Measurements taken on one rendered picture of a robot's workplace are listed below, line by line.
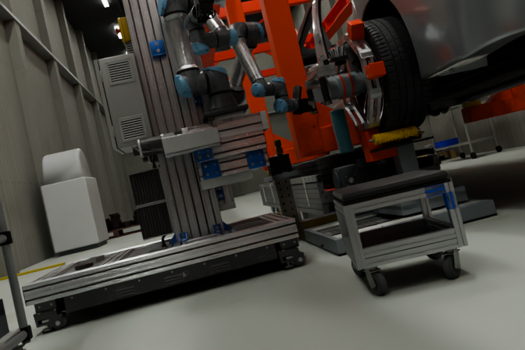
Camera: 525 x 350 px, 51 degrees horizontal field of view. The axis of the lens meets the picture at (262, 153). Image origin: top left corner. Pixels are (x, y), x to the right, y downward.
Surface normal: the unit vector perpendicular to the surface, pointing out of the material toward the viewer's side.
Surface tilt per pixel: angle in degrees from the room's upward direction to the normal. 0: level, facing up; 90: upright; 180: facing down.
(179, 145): 90
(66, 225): 90
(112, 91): 90
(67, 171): 80
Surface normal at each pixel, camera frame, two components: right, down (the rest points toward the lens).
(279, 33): 0.11, -0.07
